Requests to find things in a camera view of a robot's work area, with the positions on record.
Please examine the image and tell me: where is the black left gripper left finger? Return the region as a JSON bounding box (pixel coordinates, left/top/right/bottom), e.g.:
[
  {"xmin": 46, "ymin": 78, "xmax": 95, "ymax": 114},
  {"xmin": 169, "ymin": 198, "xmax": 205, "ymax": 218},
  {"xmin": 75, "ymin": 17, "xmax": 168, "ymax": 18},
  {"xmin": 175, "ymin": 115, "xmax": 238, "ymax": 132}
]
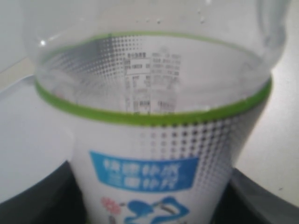
[{"xmin": 0, "ymin": 161, "xmax": 87, "ymax": 224}]

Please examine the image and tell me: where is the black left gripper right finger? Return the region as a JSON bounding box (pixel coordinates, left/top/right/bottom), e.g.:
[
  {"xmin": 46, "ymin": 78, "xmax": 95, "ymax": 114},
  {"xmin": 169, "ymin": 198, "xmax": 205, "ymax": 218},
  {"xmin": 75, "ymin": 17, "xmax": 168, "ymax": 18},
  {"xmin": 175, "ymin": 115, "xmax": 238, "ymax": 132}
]
[{"xmin": 211, "ymin": 169, "xmax": 299, "ymax": 224}]

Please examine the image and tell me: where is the clear plastic drink bottle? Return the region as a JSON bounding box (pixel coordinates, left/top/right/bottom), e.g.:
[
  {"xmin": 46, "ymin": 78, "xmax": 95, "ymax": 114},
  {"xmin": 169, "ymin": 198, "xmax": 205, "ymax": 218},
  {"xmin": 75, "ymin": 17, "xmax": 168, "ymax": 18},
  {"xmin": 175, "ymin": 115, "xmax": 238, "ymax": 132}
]
[{"xmin": 20, "ymin": 0, "xmax": 291, "ymax": 224}]

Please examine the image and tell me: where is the white plastic tray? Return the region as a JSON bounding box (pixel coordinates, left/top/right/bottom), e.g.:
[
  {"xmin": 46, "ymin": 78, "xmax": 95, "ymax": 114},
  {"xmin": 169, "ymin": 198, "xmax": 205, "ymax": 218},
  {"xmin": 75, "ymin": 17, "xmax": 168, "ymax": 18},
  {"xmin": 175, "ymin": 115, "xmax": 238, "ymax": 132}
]
[{"xmin": 0, "ymin": 76, "xmax": 72, "ymax": 202}]

